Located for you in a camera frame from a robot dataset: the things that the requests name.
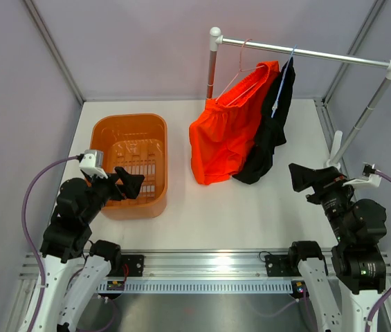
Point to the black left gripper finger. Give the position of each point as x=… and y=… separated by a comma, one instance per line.
x=121, y=173
x=131, y=185

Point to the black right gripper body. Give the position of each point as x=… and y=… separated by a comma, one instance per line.
x=333, y=196

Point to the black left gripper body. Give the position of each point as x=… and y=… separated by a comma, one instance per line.
x=102, y=190

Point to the blue wire hanger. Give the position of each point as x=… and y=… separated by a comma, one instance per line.
x=284, y=72

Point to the black shorts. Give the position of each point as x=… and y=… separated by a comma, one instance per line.
x=270, y=133

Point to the orange shorts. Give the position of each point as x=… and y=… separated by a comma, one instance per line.
x=222, y=136

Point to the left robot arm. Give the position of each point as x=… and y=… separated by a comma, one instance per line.
x=60, y=298

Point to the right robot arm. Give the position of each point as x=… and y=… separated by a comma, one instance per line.
x=357, y=261

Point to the orange plastic basket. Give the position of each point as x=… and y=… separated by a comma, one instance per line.
x=138, y=143

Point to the silver clothes rack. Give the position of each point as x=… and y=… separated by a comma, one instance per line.
x=339, y=145

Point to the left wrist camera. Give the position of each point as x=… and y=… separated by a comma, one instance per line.
x=91, y=164

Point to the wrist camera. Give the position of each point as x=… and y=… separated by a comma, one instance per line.
x=368, y=179
x=91, y=164

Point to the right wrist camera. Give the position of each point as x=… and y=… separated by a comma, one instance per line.
x=368, y=179

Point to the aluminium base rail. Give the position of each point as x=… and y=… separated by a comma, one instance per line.
x=198, y=264

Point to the white slotted cable duct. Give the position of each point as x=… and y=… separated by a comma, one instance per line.
x=197, y=287

